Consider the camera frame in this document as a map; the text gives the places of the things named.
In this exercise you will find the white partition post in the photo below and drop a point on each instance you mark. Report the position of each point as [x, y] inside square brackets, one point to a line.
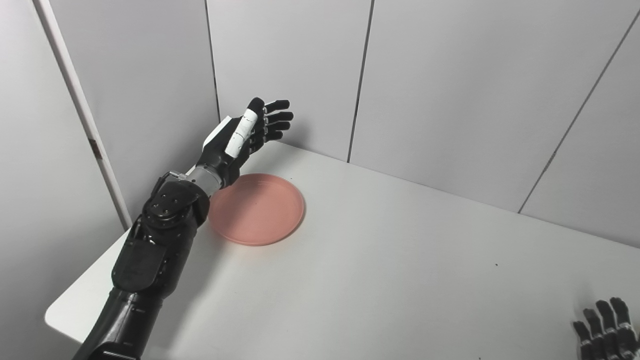
[85, 120]

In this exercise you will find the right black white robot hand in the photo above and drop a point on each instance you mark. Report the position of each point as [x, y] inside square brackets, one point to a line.
[607, 332]

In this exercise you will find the pink round plate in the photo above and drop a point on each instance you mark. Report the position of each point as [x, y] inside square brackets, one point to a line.
[257, 210]

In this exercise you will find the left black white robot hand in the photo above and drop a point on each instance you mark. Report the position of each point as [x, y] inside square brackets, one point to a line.
[235, 137]

